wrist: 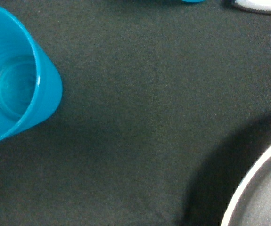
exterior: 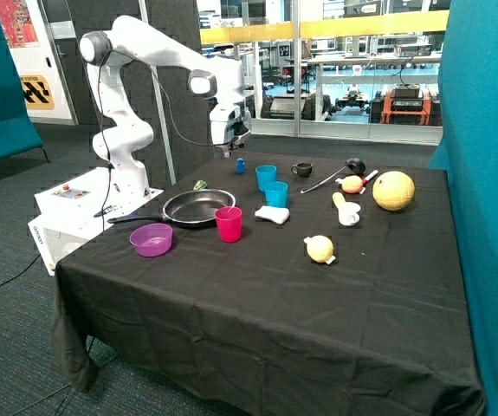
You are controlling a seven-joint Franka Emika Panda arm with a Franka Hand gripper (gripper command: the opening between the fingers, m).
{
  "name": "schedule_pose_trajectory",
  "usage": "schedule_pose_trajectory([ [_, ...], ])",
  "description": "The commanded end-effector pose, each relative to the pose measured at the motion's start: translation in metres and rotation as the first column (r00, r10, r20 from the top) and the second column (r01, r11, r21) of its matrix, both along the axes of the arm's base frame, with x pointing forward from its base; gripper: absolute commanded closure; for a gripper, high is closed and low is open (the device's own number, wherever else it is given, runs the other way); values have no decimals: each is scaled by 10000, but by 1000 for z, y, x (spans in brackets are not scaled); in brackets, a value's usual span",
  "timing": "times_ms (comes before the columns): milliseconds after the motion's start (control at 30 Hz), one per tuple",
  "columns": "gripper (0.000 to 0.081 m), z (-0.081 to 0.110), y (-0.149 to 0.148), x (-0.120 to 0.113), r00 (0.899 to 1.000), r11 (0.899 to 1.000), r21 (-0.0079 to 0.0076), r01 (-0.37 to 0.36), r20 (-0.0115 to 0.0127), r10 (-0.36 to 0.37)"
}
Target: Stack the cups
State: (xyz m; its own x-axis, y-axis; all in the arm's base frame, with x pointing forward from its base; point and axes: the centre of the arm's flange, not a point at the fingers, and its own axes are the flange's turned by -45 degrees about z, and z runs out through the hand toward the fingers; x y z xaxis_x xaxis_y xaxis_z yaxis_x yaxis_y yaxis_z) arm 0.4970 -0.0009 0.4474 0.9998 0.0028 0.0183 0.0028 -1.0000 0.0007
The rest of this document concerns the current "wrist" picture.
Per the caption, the blue plastic cup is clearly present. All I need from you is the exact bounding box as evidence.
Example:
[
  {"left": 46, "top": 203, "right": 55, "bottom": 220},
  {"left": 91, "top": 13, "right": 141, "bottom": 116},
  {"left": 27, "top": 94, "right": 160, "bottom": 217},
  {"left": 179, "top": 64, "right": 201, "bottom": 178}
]
[
  {"left": 0, "top": 7, "right": 63, "bottom": 141},
  {"left": 181, "top": 0, "right": 205, "bottom": 4}
]

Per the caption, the black tablecloth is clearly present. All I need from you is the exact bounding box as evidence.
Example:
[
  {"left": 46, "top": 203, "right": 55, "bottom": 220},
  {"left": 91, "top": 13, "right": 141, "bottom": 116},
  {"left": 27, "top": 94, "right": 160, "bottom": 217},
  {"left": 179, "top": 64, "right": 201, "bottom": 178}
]
[{"left": 0, "top": 0, "right": 271, "bottom": 226}]

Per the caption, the black frying pan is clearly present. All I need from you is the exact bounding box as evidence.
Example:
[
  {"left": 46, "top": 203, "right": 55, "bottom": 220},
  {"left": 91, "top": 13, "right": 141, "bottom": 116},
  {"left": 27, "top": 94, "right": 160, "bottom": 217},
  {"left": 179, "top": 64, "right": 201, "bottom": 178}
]
[{"left": 221, "top": 146, "right": 271, "bottom": 226}]

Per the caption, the white cloth-like toy bone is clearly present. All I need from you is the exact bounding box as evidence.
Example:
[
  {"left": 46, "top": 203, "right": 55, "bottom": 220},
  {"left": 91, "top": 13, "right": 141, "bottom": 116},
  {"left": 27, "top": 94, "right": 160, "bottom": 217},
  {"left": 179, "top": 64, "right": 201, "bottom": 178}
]
[{"left": 230, "top": 0, "right": 271, "bottom": 14}]

